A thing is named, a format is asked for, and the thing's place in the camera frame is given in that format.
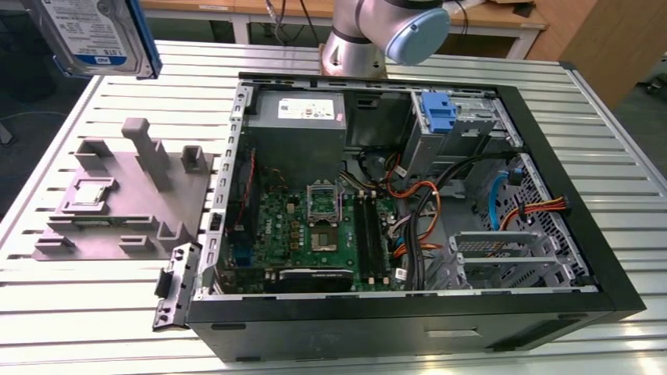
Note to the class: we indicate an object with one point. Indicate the hard disk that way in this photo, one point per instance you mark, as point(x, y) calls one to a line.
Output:
point(93, 39)

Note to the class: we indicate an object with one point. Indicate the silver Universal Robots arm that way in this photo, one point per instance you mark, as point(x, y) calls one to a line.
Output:
point(353, 51)

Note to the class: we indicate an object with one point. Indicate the grey metal disk bay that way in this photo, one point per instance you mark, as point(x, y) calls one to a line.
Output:
point(500, 261)

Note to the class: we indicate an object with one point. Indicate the thin metal locking lever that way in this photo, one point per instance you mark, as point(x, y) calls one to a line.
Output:
point(341, 205)

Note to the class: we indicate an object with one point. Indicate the grey power supply unit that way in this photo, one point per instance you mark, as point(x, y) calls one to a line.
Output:
point(296, 148)

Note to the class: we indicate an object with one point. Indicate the CPU socket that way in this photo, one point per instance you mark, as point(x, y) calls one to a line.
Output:
point(325, 239)

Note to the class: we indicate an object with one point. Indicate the black RAM slot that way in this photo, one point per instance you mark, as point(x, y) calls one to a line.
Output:
point(379, 234)
point(364, 234)

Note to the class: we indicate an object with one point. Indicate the green motherboard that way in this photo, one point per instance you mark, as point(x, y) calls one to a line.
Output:
point(281, 234)

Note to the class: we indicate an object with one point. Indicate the grey metal drive cage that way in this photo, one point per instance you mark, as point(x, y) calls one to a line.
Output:
point(427, 152)

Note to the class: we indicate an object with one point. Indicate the black graphics card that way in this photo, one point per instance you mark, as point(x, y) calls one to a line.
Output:
point(312, 279)

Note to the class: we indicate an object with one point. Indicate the blue plastic drive latch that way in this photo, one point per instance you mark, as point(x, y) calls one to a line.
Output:
point(437, 113)

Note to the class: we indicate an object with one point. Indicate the grey plastic parts rack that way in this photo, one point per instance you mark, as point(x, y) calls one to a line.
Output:
point(140, 203)

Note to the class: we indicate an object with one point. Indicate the black open PC case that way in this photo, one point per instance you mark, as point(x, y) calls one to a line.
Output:
point(364, 332)

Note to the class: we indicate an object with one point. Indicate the green RAM stick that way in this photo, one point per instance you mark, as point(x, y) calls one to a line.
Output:
point(99, 222)

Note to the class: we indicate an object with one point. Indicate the silver CPU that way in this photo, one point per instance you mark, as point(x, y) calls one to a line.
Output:
point(89, 195)

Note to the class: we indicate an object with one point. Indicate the grey metal leg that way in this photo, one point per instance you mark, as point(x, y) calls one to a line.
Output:
point(5, 134)

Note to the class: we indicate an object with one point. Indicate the black chair caster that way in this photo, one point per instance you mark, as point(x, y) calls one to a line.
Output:
point(658, 84)

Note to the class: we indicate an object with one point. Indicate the grey hinged case bracket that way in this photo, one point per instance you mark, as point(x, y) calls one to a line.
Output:
point(179, 281)

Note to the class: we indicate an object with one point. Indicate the wooden desk white frame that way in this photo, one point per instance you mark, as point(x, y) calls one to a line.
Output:
point(181, 4)
point(500, 17)

